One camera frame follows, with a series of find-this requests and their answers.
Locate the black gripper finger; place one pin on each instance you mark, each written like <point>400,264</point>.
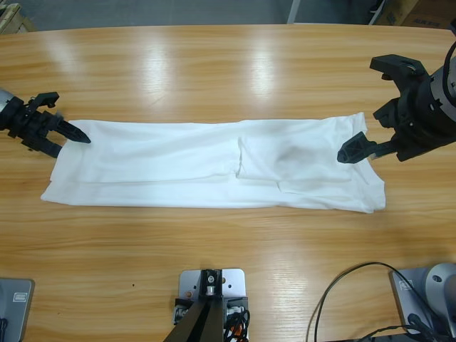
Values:
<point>50,147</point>
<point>388,114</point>
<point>354,151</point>
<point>75,134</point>

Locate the white upright pole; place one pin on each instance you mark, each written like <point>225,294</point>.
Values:
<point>294,10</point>

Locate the dark camera post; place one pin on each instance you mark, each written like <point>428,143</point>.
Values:
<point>199,324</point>

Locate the white slanted leg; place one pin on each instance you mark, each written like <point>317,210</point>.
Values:
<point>378,11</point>

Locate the white t-shirt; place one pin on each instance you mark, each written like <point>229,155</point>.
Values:
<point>178,160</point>

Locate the brown cardboard box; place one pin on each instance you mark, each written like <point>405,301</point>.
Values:
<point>395,14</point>

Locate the dark printed box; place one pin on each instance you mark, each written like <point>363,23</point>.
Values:
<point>427,18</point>

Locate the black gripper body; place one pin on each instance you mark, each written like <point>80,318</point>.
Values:
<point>424,121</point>
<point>28,124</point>

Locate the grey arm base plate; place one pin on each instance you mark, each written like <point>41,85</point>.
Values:
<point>16,320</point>
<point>404,310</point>

